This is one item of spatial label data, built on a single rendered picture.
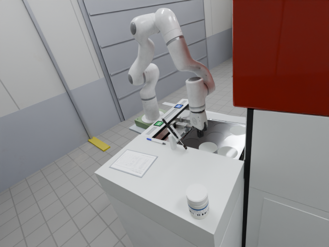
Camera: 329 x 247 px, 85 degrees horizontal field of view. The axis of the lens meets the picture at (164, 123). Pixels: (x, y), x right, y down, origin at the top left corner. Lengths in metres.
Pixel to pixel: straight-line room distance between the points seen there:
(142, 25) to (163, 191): 0.79
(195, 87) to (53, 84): 2.48
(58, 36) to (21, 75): 0.71
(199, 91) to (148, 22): 0.44
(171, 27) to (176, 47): 0.09
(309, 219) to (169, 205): 0.58
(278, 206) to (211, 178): 0.34
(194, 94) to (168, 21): 0.34
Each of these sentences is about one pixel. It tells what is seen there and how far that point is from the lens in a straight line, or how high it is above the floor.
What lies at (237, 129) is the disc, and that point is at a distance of 1.18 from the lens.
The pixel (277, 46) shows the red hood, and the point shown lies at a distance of 0.64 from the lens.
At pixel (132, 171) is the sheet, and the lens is 0.90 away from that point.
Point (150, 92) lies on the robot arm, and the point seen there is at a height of 1.11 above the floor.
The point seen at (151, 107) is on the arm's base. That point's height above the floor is 1.00.
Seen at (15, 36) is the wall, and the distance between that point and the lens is 3.01.
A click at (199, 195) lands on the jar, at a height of 1.06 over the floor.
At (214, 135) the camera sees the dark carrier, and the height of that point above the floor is 0.90.
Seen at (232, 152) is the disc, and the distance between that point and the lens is 1.01.
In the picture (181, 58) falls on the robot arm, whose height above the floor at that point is 1.39.
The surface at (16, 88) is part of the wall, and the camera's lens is 3.00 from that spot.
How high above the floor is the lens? 1.56
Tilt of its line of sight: 30 degrees down
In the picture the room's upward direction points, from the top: 13 degrees counter-clockwise
